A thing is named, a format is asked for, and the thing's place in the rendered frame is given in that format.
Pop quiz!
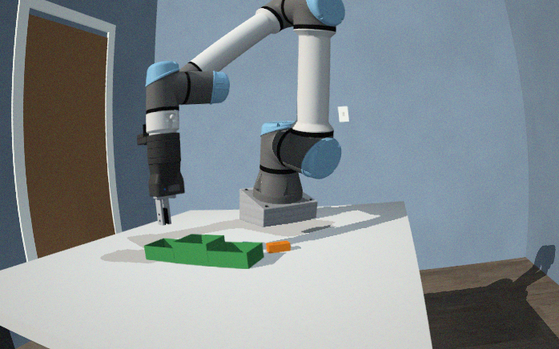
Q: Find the green rack of bins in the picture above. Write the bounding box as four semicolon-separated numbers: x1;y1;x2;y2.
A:
144;234;263;269

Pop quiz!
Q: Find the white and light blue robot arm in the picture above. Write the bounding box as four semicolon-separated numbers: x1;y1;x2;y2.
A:
146;0;345;204

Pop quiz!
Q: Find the small orange block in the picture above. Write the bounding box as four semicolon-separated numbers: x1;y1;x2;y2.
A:
266;241;292;254

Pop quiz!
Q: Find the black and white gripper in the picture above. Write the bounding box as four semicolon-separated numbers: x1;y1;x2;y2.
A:
137;110;185;226

